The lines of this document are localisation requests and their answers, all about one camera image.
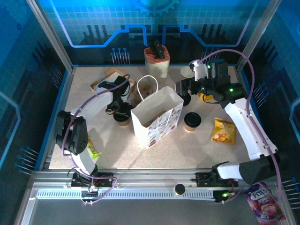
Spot black cup lid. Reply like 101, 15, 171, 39
184, 112, 202, 127
113, 112, 131, 122

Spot white paper carry bag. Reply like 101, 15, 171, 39
130, 75, 185, 149

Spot stack of black lids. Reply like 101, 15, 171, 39
181, 93, 192, 106

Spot stack of paper cups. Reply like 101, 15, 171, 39
180, 66, 195, 80

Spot white napkin stack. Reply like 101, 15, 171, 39
97, 71, 118, 93

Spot brown cardboard napkin box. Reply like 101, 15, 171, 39
90, 67, 137, 94

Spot beige knife block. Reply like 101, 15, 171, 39
143, 45, 171, 79

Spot green snack bar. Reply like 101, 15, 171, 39
87, 140, 101, 159

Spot yellow chips packet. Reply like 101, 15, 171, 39
210, 117, 237, 145

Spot black round knob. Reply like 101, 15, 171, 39
172, 184, 186, 196

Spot purple candy bag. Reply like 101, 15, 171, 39
243, 181, 286, 225

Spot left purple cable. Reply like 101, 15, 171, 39
61, 74, 131, 206

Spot purple cable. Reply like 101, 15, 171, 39
61, 74, 131, 206
200, 48, 284, 204

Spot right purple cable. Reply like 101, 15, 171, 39
200, 48, 284, 204

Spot right aluminium frame post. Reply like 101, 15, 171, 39
235, 0, 282, 71

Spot aluminium frame post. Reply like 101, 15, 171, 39
235, 0, 282, 71
25, 0, 76, 72

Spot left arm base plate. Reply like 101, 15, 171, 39
71, 172, 114, 188

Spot aluminium frame base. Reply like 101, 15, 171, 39
14, 168, 296, 225

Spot white slotted cable duct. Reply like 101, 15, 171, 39
36, 189, 216, 200

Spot left aluminium frame post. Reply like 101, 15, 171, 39
25, 0, 76, 72

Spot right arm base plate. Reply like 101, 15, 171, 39
195, 172, 239, 188

